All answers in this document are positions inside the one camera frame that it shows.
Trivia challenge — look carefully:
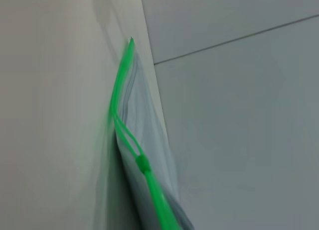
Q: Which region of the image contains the green zipper slider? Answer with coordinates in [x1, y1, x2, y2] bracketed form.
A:
[135, 155, 152, 174]

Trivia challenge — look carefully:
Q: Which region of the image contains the clear green-zip document bag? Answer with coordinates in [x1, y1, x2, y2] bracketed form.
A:
[93, 35, 196, 230]

